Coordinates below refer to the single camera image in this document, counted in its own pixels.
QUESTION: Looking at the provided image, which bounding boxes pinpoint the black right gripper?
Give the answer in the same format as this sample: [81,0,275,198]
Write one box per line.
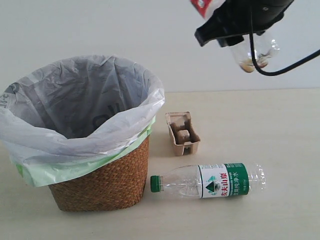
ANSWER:
[194,0,292,47]

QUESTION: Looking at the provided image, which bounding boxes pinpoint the red label plastic bottle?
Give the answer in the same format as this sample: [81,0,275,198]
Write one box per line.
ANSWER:
[190,0,280,73]

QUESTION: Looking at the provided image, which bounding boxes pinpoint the brown paper pulp tray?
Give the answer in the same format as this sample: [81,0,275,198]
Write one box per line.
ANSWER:
[165,111,201,156]

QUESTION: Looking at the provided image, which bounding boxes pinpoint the green label water bottle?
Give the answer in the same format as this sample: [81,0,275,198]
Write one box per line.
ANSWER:
[150,162,266,199]

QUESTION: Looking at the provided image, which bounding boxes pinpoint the white plastic bin liner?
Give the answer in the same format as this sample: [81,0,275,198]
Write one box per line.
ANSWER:
[0,55,165,166]

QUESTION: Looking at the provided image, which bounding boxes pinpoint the woven wicker waste basket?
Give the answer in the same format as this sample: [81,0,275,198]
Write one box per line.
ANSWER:
[49,138,149,212]

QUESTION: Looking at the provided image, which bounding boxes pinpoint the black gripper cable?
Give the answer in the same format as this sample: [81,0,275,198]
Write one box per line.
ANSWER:
[248,0,320,77]

